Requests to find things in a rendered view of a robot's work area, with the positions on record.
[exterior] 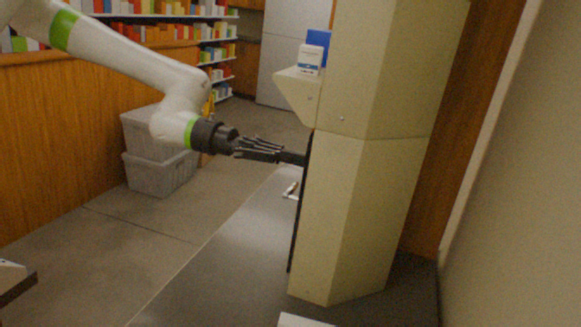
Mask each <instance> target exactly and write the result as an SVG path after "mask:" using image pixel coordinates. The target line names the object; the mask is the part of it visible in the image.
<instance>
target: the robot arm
mask: <svg viewBox="0 0 581 327"><path fill-rule="evenodd" d="M90 16H91V15H90ZM90 16H89V15H87V14H85V13H83V12H82V11H80V10H77V9H75V8H73V7H72V6H70V5H68V4H67V3H65V2H63V1H61V0H0V35H1V33H2V32H3V29H4V28H5V27H6V25H7V24H10V26H11V27H12V28H13V29H14V30H15V31H16V32H17V33H19V34H21V35H25V36H27V37H29V38H31V39H33V40H37V41H38V42H40V43H42V44H44V45H47V46H49V47H52V48H56V49H58V50H60V51H63V52H66V53H68V55H70V56H72V57H76V58H79V59H81V60H85V61H90V62H92V63H95V64H98V65H100V66H104V67H105V68H108V69H111V70H112V71H116V72H118V73H121V74H124V75H126V76H128V77H131V78H133V79H135V80H137V81H138V82H141V83H144V84H145V85H147V86H149V87H152V88H154V89H157V90H159V91H161V92H163V94H165V96H164V98H163V100H162V102H161V103H160V105H159V106H158V108H157V109H156V111H155V112H153V114H152V115H151V117H150V122H149V129H150V135H151V136H152V138H153V139H154V140H156V141H157V142H158V143H159V144H161V145H162V146H164V147H169V148H183V149H188V150H192V151H198V152H201V153H205V154H208V155H209V156H210V157H211V155H212V156H215V155H216V154H221V155H225V156H231V155H232V154H233V153H234V158H235V159H245V160H252V161H257V162H264V163H269V164H274V163H275V162H276V164H279V162H282V163H286V164H292V165H296V166H299V167H304V161H305V155H306V154H304V153H301V152H296V151H290V150H286V149H284V146H283V145H281V144H279V143H277V142H274V141H271V140H268V139H265V138H262V137H259V136H258V135H253V138H250V137H248V136H240V135H239V131H238V129H237V128H235V127H231V126H227V125H225V124H224V122H222V121H219V120H218V119H215V117H214V113H210V117H203V116H200V112H201V110H202V108H203V106H204V105H205V103H206V101H207V100H208V99H209V98H210V96H211V92H212V83H211V80H210V78H209V76H207V75H206V74H205V73H204V72H203V71H201V70H200V69H198V68H196V67H193V66H190V65H188V64H185V63H182V62H179V61H175V60H172V59H170V58H168V57H166V56H164V55H162V54H160V53H158V52H157V51H153V50H151V49H149V48H146V47H145V46H143V45H140V44H138V43H136V42H135V41H133V40H132V39H130V38H127V37H125V36H123V35H121V34H119V33H118V32H116V31H114V30H112V29H111V28H109V27H108V26H106V25H104V24H103V23H101V22H99V21H97V20H96V19H94V18H93V17H90Z"/></svg>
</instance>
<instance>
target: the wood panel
mask: <svg viewBox="0 0 581 327"><path fill-rule="evenodd" d="M469 1H470V6H469V10H468V14H467V17H466V20H465V24H464V26H463V32H462V35H461V38H460V41H459V45H457V48H456V53H455V57H454V60H453V62H452V66H451V70H450V75H449V78H448V81H447V85H446V88H445V90H444V92H443V97H442V99H441V102H440V106H439V109H438V112H437V117H436V121H435V124H434V127H433V130H432V133H431V135H430V139H429V142H428V146H427V149H426V152H425V157H424V161H423V163H422V167H421V170H420V173H419V176H418V179H417V181H416V186H415V189H414V191H413V194H412V200H411V203H410V207H409V209H408V213H407V217H406V219H405V221H404V225H403V228H402V231H401V234H400V237H399V243H398V246H397V249H400V250H403V252H406V253H412V254H416V255H418V256H422V257H426V258H428V259H431V260H434V259H435V258H436V256H437V251H438V249H439V246H440V243H441V240H442V238H443V235H444V230H445V228H446V227H447V226H448V222H449V219H450V215H451V213H452V209H453V207H454V204H455V201H456V199H457V194H458V191H460V188H461V187H462V183H463V179H464V176H465V174H466V170H467V168H468V165H469V161H470V158H471V155H472V154H473V152H474V150H475V147H476V142H477V139H478V138H479V135H480V131H481V129H482V125H483V122H484V119H485V116H487V113H488V109H489V106H490V103H491V100H492V99H493V96H494V92H495V88H496V86H497V83H498V80H499V79H500V77H501V73H502V70H503V67H504V64H505V61H506V59H507V57H508V51H509V49H510V47H511V44H512V41H513V40H514V36H515V34H516V31H517V28H518V25H519V22H520V19H521V15H522V12H523V10H524V8H525V5H527V0H469Z"/></svg>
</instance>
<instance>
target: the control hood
mask: <svg viewBox="0 0 581 327"><path fill-rule="evenodd" d="M296 70H297V65H295V66H292V67H290V68H287V69H284V70H282V71H279V72H276V73H274V74H272V75H271V77H272V80H274V82H275V83H276V85H277V86H278V88H279V89H280V91H281V92H282V94H283V96H284V97H285V99H287V100H288V102H289V103H290V106H291V107H292V109H293V110H294V112H295V113H296V115H297V116H298V117H299V120H301V121H302V123H303V124H304V125H305V126H308V127H311V128H315V127H316V121H317V114H318V110H319V104H320V98H321V93H322V84H323V77H324V72H325V68H322V67H321V69H320V73H319V74H318V76H314V75H307V74H298V73H296Z"/></svg>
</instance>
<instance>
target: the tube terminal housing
mask: <svg viewBox="0 0 581 327"><path fill-rule="evenodd" d="M469 6H470V1H469V0H337V2H336V7H335V18H334V23H333V29H332V34H331V39H330V45H329V56H328V60H327V66H325V72H324V77H323V84H322V93H321V98H320V104H319V110H318V114H317V121H316V129H315V136H314V141H312V146H311V152H310V162H309V168H308V173H307V178H306V184H305V190H304V195H303V205H302V211H301V216H299V222H298V227H297V237H296V243H295V248H294V253H293V259H292V265H291V270H290V280H289V285H288V292H287V294H289V295H291V296H294V297H297V298H301V299H304V300H307V301H310V302H312V303H316V304H318V305H320V306H322V307H330V306H332V305H335V304H338V303H341V302H345V301H348V300H350V299H355V298H359V297H363V296H366V295H370V294H373V293H376V292H379V291H382V290H384V289H385V285H386V281H387V276H388V273H389V271H390V268H391V264H392V261H393V259H394V255H395V253H396V249H397V246H398V243H399V237H400V234H401V231H402V228H403V225H404V221H405V219H406V217H407V213H408V209H409V207H410V203H411V200H412V194H413V191H414V189H415V186H416V181H417V179H418V176H419V173H420V170H421V167H422V163H423V161H424V157H425V152H426V149H427V146H428V142H429V139H430V135H431V133H432V130H433V127H434V124H435V121H436V117H437V112H438V109H439V106H440V102H441V99H442V97H443V92H444V90H445V88H446V85H447V81H448V78H449V75H450V70H451V66H452V62H453V60H454V57H455V53H456V50H457V45H459V41H460V38H461V35H462V32H463V26H464V24H465V20H466V17H467V14H468V10H469Z"/></svg>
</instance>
